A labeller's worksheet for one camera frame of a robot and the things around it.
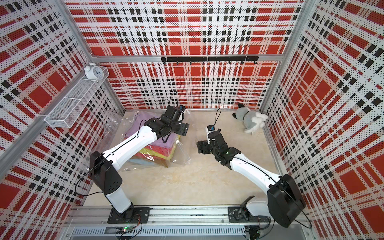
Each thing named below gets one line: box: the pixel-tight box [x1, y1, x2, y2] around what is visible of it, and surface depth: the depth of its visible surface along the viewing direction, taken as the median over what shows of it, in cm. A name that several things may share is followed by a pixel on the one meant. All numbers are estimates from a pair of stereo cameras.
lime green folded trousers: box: [138, 145, 176, 161], surface depth 84 cm
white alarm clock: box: [83, 62, 104, 80], surface depth 83 cm
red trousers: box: [134, 144, 175, 161], surface depth 82 cm
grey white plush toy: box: [232, 103, 269, 135], surface depth 106 cm
